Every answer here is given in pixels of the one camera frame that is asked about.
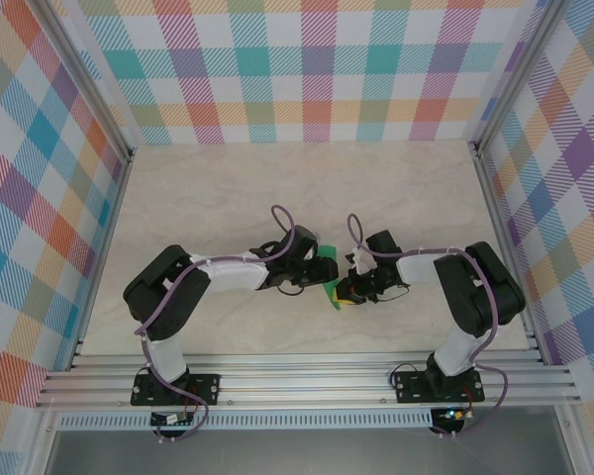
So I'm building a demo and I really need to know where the green cloth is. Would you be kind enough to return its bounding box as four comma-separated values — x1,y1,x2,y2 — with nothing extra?
318,243,347,312

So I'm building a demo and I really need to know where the circuit board with green light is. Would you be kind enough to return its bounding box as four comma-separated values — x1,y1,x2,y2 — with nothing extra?
436,408,476,423

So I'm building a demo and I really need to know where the grey metal panel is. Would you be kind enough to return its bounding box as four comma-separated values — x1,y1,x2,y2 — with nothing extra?
44,427,575,475

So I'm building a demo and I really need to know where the dark circuit board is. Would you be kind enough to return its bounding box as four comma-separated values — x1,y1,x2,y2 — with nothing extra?
149,412,195,428

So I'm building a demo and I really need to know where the small right wrist camera box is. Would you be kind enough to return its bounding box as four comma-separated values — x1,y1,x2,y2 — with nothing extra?
344,248,368,274

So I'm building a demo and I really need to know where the aluminium mounting rail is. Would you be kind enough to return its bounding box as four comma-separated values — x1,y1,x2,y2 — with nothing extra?
34,351,583,410

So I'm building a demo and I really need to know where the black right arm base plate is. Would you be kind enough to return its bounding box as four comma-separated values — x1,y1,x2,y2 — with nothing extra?
391,370,485,405

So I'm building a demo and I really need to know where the perforated cable tray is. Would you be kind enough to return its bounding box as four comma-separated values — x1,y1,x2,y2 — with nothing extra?
56,409,435,430

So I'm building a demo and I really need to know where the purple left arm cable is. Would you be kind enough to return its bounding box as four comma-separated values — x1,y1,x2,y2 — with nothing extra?
134,204,298,443

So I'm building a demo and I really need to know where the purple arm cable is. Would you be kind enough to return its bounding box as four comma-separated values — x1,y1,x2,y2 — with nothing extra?
346,212,510,441
134,204,298,443

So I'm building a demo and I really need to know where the aluminium side rail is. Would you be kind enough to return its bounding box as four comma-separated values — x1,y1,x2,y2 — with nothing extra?
67,152,136,370
469,142,546,365

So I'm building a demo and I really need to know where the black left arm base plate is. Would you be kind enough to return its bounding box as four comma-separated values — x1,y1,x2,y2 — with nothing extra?
131,373,223,408

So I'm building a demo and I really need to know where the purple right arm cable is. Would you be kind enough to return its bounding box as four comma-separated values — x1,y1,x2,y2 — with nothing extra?
346,212,510,441

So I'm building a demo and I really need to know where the aluminium frame post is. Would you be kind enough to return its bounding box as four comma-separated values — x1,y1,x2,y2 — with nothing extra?
32,0,136,163
471,0,566,150

